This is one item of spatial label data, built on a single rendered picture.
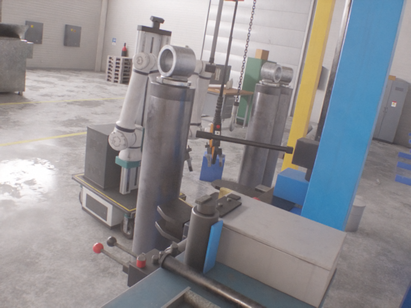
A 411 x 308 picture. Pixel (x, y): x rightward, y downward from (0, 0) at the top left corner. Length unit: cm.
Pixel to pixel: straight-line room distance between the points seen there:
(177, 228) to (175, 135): 44
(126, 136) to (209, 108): 515
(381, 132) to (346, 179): 1023
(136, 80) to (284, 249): 181
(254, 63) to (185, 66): 720
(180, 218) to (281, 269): 55
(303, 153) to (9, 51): 837
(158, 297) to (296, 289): 36
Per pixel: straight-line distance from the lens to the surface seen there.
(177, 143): 160
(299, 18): 1261
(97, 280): 261
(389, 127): 1144
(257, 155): 281
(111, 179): 318
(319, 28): 398
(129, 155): 277
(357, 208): 407
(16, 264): 281
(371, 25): 123
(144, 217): 175
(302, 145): 127
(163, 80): 158
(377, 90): 121
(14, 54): 918
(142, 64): 242
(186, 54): 159
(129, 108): 251
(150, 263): 106
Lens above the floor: 163
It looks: 15 degrees down
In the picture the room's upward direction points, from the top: 10 degrees clockwise
